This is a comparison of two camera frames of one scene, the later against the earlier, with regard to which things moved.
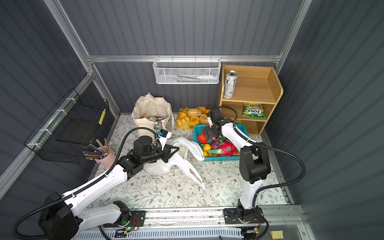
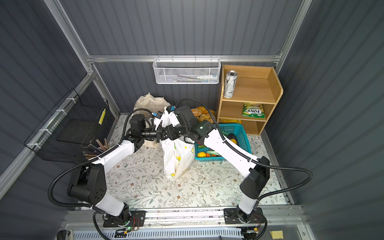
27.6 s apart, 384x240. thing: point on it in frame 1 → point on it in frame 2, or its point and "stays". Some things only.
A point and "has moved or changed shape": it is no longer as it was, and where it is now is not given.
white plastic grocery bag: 180,160 has moved or changed shape
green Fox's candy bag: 253,110 stays
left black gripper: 166,154 → 157,133
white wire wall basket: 187,70 stays
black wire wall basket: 62,136 stays
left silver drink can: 230,83 stays
